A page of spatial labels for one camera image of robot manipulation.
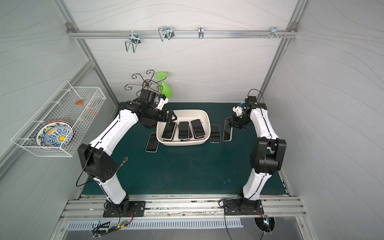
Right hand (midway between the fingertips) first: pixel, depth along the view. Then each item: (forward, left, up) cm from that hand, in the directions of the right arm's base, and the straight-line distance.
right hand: (230, 124), depth 89 cm
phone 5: (-3, +9, -8) cm, 12 cm away
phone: (-5, +51, -16) cm, 53 cm away
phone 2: (+2, +40, -12) cm, 42 cm away
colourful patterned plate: (-23, +79, +20) cm, 84 cm away
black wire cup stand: (+17, +52, +16) cm, 57 cm away
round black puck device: (-47, -15, -18) cm, 52 cm away
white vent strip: (-50, +36, -15) cm, 63 cm away
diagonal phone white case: (-4, +2, +1) cm, 5 cm away
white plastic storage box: (+14, +29, -9) cm, 34 cm away
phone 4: (+7, +21, -15) cm, 27 cm away
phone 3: (+3, +30, -13) cm, 33 cm away
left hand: (-3, +35, +9) cm, 36 cm away
